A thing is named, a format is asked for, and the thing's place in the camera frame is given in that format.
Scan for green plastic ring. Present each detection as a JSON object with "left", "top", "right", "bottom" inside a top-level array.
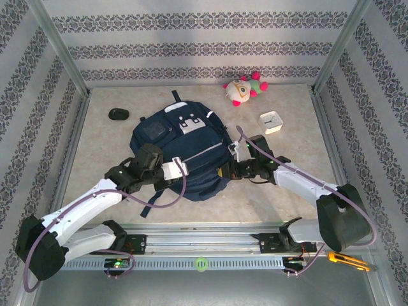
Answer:
[{"left": 194, "top": 256, "right": 210, "bottom": 273}]

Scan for white square clock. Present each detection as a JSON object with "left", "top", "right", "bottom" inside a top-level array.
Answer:
[{"left": 258, "top": 110, "right": 284, "bottom": 135}]

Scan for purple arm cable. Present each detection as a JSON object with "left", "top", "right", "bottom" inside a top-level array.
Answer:
[
  {"left": 24, "top": 157, "right": 189, "bottom": 293},
  {"left": 235, "top": 124, "right": 378, "bottom": 277}
]

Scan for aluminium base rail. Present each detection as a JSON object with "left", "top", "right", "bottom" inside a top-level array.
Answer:
[{"left": 120, "top": 222, "right": 379, "bottom": 256}]

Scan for navy blue backpack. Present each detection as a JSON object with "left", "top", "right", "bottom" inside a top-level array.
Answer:
[{"left": 129, "top": 89, "right": 228, "bottom": 220}]

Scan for white plush toy pink limbs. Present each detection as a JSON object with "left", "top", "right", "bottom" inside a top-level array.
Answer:
[{"left": 222, "top": 71, "right": 270, "bottom": 108}]

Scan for black computer mouse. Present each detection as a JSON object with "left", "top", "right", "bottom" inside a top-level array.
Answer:
[{"left": 108, "top": 108, "right": 131, "bottom": 122}]

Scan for yellow utility knife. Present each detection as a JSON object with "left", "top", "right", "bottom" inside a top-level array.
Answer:
[{"left": 328, "top": 251, "right": 372, "bottom": 273}]

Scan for aluminium frame post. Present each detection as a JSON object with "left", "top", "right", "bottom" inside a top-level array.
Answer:
[
  {"left": 25, "top": 0, "right": 92, "bottom": 96},
  {"left": 311, "top": 0, "right": 373, "bottom": 95}
]

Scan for perforated metal rail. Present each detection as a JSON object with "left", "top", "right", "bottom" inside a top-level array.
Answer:
[{"left": 60, "top": 256, "right": 286, "bottom": 272}]

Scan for aluminium side rail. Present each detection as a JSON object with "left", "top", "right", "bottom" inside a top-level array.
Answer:
[
  {"left": 47, "top": 92, "right": 93, "bottom": 217},
  {"left": 310, "top": 91, "right": 360, "bottom": 230}
]

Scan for small circuit board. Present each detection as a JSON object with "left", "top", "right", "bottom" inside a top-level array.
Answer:
[
  {"left": 104, "top": 258, "right": 131, "bottom": 270},
  {"left": 282, "top": 257, "right": 307, "bottom": 268}
]

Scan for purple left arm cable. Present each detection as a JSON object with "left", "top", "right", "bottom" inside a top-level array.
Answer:
[{"left": 24, "top": 157, "right": 189, "bottom": 293}]

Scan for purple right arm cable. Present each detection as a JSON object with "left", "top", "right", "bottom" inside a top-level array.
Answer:
[{"left": 235, "top": 124, "right": 378, "bottom": 277}]

